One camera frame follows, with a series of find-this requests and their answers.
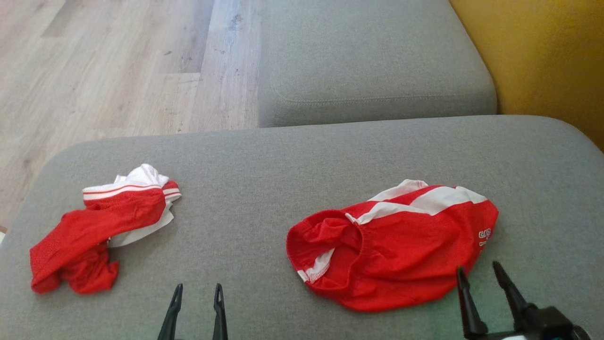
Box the red white basketball shorts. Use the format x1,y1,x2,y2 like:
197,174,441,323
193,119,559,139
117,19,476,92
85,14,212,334
286,179,499,313

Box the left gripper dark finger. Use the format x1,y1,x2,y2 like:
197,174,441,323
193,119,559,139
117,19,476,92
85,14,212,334
212,283,229,340
158,283,184,340

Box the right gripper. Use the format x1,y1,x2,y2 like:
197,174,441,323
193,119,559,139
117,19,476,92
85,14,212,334
456,261,591,340

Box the small grey sofa cushion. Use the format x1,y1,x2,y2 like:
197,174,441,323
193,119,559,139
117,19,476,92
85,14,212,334
257,0,498,128

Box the large grey sofa seat cushion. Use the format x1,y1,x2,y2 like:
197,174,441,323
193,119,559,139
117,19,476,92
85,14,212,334
0,115,604,340

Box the red white basketball jersey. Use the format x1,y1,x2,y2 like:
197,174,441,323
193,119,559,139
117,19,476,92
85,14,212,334
29,163,182,295

